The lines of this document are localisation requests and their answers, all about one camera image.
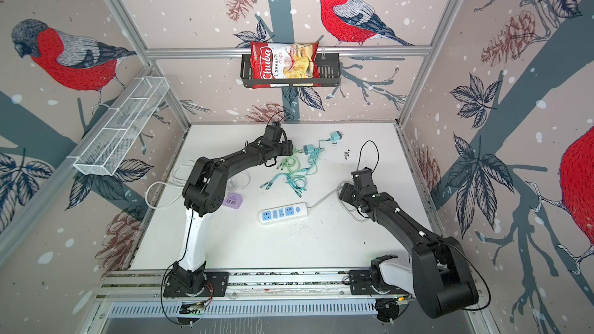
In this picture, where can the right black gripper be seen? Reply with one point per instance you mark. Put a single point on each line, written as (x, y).
(345, 192)

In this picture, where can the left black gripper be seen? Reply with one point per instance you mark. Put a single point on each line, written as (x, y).
(288, 147)

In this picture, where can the purple power strip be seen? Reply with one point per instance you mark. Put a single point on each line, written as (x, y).
(233, 200)

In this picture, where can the white power strip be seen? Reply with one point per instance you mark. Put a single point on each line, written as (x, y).
(282, 214)

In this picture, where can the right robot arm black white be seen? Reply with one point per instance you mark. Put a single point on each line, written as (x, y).
(434, 271)

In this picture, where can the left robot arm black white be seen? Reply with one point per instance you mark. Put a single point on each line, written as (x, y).
(204, 193)

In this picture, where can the teal charger adapter far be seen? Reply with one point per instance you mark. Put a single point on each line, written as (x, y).
(335, 136)

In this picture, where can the red cassava chips bag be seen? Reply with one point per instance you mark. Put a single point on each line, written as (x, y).
(271, 62)

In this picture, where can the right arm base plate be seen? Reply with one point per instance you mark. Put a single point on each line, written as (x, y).
(369, 282)

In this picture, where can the black wall basket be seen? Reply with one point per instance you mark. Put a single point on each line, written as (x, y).
(328, 66)

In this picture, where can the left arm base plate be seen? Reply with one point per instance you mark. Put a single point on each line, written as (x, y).
(184, 284)

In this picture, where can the white wire mesh shelf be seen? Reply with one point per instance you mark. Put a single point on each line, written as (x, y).
(108, 148)

